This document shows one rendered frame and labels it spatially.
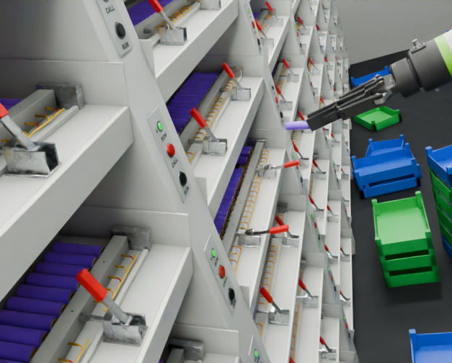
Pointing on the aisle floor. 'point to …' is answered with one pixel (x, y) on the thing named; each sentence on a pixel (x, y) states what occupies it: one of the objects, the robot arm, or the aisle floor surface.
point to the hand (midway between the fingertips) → (323, 116)
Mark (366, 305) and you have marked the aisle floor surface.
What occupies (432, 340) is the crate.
